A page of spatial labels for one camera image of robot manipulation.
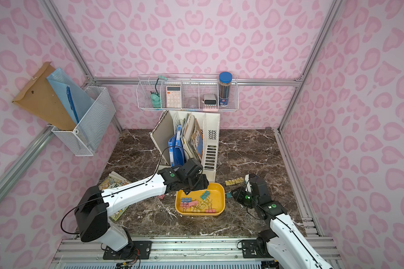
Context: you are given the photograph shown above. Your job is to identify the pink white calculator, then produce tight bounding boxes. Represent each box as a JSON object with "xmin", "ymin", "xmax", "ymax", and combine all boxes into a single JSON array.
[{"xmin": 166, "ymin": 86, "xmax": 181, "ymax": 108}]

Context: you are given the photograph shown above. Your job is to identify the yellow plastic storage box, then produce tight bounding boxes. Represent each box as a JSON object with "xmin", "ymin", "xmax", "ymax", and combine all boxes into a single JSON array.
[{"xmin": 175, "ymin": 183, "xmax": 226, "ymax": 216}]

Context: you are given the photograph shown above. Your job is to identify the brown kraft envelope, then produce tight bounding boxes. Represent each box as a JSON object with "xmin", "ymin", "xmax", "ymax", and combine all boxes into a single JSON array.
[{"xmin": 12, "ymin": 62, "xmax": 76, "ymax": 131}]

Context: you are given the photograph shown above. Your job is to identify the blue lid pencil tube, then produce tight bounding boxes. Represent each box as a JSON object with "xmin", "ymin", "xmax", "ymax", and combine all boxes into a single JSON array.
[{"xmin": 218, "ymin": 72, "xmax": 233, "ymax": 107}]

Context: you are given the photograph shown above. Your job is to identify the clear wall shelf organizer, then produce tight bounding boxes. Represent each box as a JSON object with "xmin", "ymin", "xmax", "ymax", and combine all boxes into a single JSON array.
[{"xmin": 136, "ymin": 74, "xmax": 240, "ymax": 112}]

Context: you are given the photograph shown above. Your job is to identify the clear glass jar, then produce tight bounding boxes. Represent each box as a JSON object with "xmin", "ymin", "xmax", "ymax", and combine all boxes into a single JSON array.
[{"xmin": 187, "ymin": 97, "xmax": 199, "ymax": 109}]

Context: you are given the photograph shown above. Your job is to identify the illustrated children's book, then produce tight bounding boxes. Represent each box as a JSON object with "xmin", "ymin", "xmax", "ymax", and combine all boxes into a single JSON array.
[{"xmin": 98, "ymin": 171, "xmax": 132, "ymax": 222}]

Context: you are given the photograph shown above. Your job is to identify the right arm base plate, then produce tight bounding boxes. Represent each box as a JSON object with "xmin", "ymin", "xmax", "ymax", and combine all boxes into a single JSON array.
[{"xmin": 237, "ymin": 238, "xmax": 271, "ymax": 258}]

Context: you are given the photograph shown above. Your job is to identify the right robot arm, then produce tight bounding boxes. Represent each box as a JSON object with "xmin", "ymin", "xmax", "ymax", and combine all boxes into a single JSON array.
[{"xmin": 231, "ymin": 174, "xmax": 332, "ymax": 269}]

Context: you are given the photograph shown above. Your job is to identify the light blue document folder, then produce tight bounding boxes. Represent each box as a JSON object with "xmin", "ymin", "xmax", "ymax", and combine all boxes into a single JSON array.
[{"xmin": 47, "ymin": 68, "xmax": 94, "ymax": 124}]

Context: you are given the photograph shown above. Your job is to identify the white digital clock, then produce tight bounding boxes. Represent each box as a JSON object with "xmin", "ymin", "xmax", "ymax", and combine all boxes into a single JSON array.
[{"xmin": 203, "ymin": 94, "xmax": 218, "ymax": 110}]

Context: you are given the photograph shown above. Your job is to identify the green desk lamp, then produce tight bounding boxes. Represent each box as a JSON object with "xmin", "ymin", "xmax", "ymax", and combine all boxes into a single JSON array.
[{"xmin": 150, "ymin": 76, "xmax": 168, "ymax": 109}]

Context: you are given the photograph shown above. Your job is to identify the blue binder clip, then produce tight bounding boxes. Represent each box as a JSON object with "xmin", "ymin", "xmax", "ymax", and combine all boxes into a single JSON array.
[{"xmin": 181, "ymin": 198, "xmax": 192, "ymax": 203}]

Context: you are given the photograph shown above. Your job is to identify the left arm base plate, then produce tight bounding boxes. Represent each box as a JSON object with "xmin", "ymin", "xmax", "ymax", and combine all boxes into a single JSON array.
[{"xmin": 103, "ymin": 241, "xmax": 153, "ymax": 261}]

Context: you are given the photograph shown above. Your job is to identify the grey spiral notebook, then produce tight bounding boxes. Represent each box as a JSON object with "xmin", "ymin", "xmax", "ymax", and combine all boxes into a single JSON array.
[{"xmin": 150, "ymin": 111, "xmax": 175, "ymax": 165}]

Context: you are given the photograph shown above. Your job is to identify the blue binder folder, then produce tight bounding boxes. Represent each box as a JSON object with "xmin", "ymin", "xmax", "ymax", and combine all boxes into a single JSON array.
[{"xmin": 168, "ymin": 124, "xmax": 185, "ymax": 167}]

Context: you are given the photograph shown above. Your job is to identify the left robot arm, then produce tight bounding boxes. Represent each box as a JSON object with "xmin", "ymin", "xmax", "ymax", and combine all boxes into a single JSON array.
[{"xmin": 60, "ymin": 158, "xmax": 209, "ymax": 253}]

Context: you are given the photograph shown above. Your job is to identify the white mesh wall basket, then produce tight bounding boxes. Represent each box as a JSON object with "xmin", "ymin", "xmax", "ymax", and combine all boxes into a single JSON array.
[{"xmin": 52, "ymin": 86, "xmax": 116, "ymax": 156}]

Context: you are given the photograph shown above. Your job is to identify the white desktop file organizer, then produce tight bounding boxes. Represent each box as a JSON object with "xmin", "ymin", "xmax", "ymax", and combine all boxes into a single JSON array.
[{"xmin": 150, "ymin": 111, "xmax": 221, "ymax": 183}]

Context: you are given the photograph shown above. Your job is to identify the books in organizer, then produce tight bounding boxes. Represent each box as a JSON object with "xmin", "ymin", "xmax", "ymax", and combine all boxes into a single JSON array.
[{"xmin": 182, "ymin": 113, "xmax": 204, "ymax": 163}]

